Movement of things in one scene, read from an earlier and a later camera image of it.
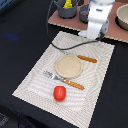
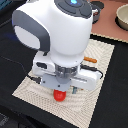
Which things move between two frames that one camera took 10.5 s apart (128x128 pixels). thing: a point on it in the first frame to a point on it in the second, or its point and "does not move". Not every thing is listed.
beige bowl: (121, 18) does not move
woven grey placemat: (68, 82) does not move
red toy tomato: (59, 93) does not move
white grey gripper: (98, 21) to (60, 77)
